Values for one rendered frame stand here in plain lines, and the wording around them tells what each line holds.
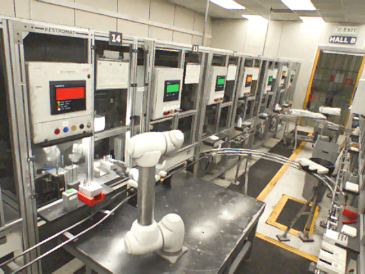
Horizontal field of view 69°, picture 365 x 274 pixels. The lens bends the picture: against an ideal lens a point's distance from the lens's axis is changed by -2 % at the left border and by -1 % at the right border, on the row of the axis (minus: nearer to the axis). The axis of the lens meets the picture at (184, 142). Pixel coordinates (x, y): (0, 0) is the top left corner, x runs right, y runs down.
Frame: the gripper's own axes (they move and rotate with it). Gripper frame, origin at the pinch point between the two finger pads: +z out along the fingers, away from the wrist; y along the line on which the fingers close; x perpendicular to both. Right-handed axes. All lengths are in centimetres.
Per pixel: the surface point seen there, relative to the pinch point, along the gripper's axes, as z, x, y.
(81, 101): -2, 31, 56
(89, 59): 1, 22, 82
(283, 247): -128, -136, -102
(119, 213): -14.1, 5.9, -35.8
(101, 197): -17.4, 27.8, -10.0
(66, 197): -11, 51, -3
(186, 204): -48, -43, -36
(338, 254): -166, -28, -15
